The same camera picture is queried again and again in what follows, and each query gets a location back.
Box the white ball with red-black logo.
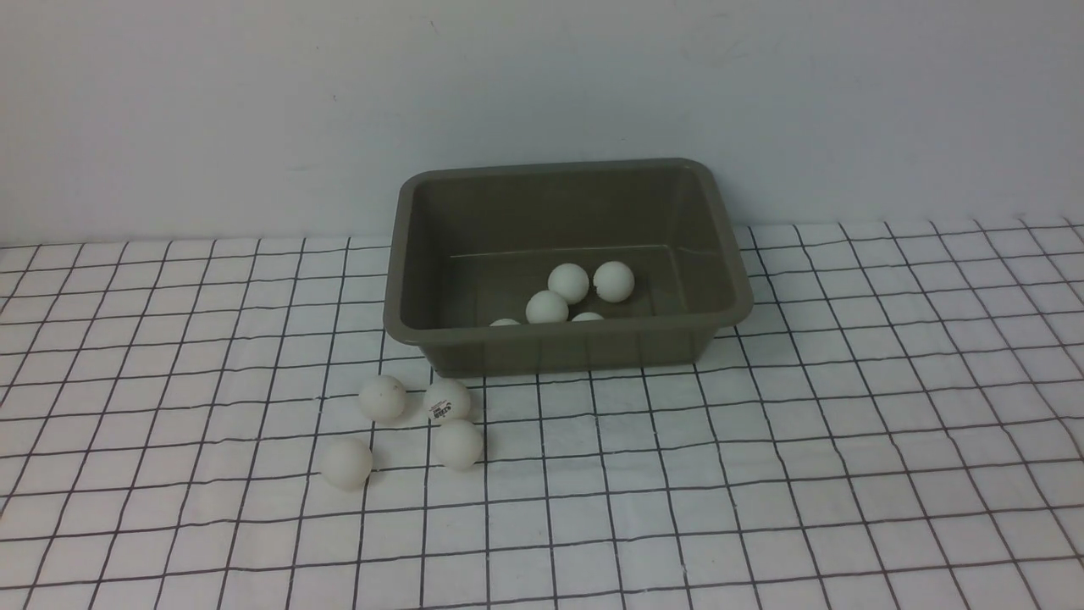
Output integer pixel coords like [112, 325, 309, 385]
[592, 260, 635, 302]

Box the plain white ping-pong ball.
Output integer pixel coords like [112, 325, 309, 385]
[357, 374, 407, 424]

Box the olive green plastic bin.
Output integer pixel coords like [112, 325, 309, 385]
[384, 158, 754, 378]

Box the white ball with black logo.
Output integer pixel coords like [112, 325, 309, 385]
[423, 379, 473, 424]

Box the white black-grid tablecloth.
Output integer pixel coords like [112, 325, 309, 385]
[1, 217, 1083, 609]

